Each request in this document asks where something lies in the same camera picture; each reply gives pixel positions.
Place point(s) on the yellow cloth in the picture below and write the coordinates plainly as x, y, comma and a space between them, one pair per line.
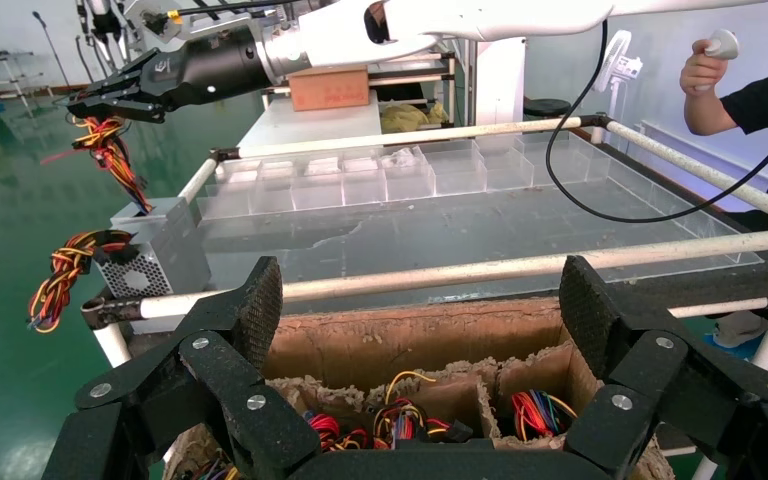
404, 118

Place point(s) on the white handheld controller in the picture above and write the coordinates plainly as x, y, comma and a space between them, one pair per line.
725, 43

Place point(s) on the blue shoe cover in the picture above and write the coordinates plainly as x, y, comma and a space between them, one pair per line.
728, 348

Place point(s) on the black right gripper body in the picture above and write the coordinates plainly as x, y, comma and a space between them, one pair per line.
212, 66

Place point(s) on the clear acrylic divider tray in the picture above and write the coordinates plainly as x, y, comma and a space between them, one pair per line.
357, 185

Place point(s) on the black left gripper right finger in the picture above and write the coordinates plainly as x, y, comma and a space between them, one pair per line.
622, 397

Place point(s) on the white pipe desk with laptop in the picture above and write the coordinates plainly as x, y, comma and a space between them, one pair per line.
0, 66

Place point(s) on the robot on white stand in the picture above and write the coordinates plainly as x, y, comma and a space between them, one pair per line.
102, 20

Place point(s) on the orange cardboard box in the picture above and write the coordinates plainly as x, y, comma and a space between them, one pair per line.
331, 89

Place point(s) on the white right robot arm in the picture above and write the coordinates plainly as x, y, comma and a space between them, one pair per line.
490, 20

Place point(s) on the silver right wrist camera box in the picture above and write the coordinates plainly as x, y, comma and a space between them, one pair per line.
212, 23

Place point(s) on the white-top pipe workbench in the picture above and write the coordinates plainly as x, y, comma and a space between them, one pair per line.
304, 126

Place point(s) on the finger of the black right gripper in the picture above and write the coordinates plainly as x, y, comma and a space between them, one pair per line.
122, 81
132, 109

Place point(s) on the white standing fan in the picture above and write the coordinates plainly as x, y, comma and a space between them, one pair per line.
616, 63

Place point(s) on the black tripod stand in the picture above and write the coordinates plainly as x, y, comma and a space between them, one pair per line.
53, 50

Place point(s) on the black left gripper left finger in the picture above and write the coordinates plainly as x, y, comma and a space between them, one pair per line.
258, 411

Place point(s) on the worn cardboard box with dividers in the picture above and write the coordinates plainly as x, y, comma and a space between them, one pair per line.
424, 338

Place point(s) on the operator hand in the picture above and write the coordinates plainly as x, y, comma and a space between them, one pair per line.
702, 69

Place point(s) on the operator bare forearm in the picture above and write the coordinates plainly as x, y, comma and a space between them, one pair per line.
702, 112

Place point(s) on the black round stool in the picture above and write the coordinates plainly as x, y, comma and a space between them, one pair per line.
548, 107

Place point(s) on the white pipe rack frame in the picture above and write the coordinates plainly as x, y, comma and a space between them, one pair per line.
424, 272

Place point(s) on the crumpled clear plastic wrap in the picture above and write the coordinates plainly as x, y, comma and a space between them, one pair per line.
402, 158

